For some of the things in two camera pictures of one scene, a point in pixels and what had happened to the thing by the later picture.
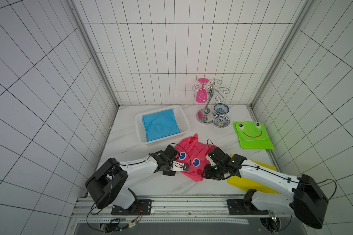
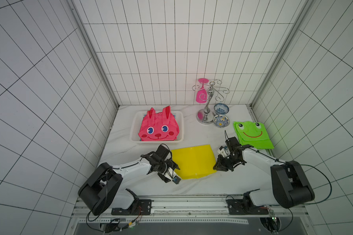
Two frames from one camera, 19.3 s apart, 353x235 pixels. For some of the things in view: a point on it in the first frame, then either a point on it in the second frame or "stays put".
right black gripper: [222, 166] -> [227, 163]
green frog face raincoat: [253, 135] stays put
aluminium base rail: [177, 209] stays put
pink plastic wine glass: [201, 96] stays put
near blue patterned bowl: [221, 121] stays put
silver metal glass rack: [206, 117] stays put
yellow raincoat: [247, 184] -> [194, 161]
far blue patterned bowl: [221, 108] stays put
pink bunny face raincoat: [193, 153] -> [159, 126]
